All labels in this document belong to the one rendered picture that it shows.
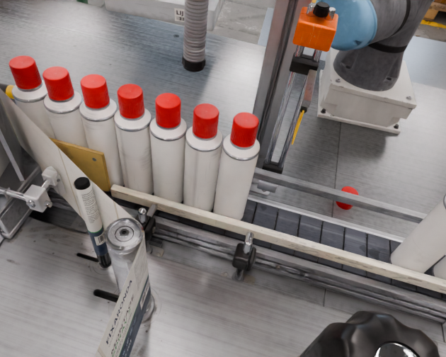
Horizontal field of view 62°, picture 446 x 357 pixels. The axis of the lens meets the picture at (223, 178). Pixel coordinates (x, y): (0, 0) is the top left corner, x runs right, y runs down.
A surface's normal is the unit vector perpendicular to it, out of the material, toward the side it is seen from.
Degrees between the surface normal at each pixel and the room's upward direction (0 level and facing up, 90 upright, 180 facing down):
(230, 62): 0
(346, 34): 94
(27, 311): 0
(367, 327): 19
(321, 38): 90
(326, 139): 0
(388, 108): 90
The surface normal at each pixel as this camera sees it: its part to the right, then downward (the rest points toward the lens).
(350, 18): -0.76, 0.49
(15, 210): 0.96, 0.27
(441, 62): 0.11, -0.65
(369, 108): -0.20, 0.73
